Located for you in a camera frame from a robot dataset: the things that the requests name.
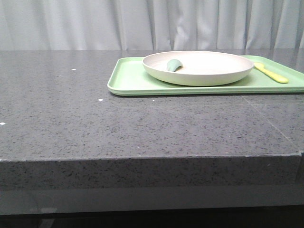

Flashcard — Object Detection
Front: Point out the light green tray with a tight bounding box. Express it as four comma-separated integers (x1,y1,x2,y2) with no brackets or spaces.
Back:
107,55,304,96

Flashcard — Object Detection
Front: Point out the green plastic spoon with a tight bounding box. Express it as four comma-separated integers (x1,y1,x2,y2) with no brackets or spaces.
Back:
167,59,183,72

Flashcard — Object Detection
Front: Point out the beige round plate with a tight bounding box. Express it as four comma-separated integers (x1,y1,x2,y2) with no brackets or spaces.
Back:
142,51,254,86

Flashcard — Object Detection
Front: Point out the yellow plastic fork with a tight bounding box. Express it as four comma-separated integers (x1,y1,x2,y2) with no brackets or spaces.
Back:
254,62,289,84

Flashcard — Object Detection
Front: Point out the grey curtain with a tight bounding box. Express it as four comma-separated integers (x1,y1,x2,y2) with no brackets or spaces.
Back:
0,0,304,50

